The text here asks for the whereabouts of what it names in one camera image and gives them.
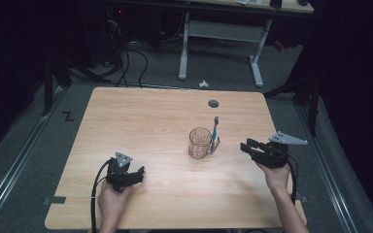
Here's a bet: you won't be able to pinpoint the person's left hand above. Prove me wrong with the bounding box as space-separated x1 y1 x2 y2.
97 180 134 224

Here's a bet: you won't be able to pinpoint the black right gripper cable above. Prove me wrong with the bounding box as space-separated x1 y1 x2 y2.
286 154 299 205

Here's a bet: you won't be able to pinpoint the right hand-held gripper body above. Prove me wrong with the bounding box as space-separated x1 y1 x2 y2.
254 130 309 170

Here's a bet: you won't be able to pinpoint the person's right hand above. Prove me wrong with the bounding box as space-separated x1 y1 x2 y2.
255 161 292 195

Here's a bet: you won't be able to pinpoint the white-framed wooden desk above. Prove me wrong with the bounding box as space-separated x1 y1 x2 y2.
177 0 315 88

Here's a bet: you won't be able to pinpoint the black floor cables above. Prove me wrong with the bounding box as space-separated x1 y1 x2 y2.
105 18 151 89

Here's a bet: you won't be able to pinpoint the black metal stand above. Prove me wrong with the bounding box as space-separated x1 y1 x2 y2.
41 52 74 117
263 72 323 138

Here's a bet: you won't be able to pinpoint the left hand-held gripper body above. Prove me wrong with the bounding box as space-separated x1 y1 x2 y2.
105 151 137 194

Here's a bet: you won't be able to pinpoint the blue toothbrush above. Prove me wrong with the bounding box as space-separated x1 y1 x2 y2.
209 116 220 153

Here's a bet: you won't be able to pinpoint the clear glass mug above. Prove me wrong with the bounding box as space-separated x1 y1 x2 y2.
187 126 220 160

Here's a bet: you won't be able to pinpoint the metal floor rail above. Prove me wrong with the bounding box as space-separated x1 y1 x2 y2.
0 86 66 229
294 103 359 233

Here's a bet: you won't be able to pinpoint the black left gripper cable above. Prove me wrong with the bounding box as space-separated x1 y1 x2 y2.
89 157 115 233

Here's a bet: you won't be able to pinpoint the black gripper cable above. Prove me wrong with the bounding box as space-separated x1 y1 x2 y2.
286 154 299 205
89 157 115 233

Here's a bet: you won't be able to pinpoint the dark computer tower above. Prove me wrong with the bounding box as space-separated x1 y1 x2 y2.
105 6 129 66

